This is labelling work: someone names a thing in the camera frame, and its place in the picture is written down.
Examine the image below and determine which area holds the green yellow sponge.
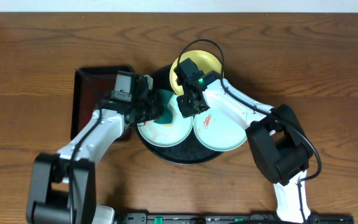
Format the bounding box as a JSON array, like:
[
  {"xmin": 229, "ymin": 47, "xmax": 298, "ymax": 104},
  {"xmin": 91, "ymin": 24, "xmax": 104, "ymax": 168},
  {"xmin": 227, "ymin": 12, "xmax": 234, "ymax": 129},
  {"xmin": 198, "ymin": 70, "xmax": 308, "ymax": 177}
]
[{"xmin": 148, "ymin": 89, "xmax": 173, "ymax": 124}]

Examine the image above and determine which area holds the light green plate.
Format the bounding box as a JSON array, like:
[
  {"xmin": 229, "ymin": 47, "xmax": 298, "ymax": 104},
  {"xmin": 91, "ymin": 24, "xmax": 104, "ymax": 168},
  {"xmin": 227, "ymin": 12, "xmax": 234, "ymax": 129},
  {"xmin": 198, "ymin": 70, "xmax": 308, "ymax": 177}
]
[
  {"xmin": 137, "ymin": 93, "xmax": 193, "ymax": 147},
  {"xmin": 193, "ymin": 109, "xmax": 247, "ymax": 152}
]

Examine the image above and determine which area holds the yellow plate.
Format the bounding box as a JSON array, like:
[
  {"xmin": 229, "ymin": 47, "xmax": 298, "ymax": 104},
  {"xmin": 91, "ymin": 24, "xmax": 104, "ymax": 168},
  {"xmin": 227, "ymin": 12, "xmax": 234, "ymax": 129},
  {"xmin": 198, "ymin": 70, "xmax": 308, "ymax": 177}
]
[{"xmin": 169, "ymin": 50, "xmax": 222, "ymax": 96}]

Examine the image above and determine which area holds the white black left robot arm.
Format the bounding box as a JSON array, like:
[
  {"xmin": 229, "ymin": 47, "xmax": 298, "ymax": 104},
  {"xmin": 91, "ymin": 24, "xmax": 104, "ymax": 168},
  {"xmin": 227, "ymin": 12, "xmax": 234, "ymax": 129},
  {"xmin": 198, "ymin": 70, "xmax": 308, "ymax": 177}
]
[{"xmin": 25, "ymin": 91, "xmax": 170, "ymax": 224}]

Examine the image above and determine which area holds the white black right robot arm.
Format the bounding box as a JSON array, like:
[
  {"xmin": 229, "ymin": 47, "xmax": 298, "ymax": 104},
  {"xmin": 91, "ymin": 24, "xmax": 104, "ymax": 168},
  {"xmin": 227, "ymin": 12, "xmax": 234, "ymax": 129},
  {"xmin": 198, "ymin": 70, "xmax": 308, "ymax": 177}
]
[{"xmin": 176, "ymin": 70, "xmax": 318, "ymax": 223}]

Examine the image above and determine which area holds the round black serving tray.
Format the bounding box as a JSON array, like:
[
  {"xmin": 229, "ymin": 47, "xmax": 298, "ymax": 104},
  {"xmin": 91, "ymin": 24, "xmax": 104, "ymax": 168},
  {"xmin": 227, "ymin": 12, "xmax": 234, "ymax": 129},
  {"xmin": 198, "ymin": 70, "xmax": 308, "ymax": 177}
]
[{"xmin": 136, "ymin": 65, "xmax": 223, "ymax": 165}]

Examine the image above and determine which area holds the black rectangular water tray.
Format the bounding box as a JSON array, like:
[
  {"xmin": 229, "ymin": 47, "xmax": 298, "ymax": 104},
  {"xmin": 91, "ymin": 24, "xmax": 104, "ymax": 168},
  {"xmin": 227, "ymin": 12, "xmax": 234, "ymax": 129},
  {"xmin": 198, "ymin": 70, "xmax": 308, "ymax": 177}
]
[{"xmin": 70, "ymin": 65, "xmax": 133, "ymax": 139}]

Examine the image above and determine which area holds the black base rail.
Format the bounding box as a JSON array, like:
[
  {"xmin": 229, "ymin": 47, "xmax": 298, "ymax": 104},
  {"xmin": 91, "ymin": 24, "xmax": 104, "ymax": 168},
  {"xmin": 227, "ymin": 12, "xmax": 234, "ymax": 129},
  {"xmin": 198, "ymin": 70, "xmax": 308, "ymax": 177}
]
[{"xmin": 112, "ymin": 213, "xmax": 355, "ymax": 224}]

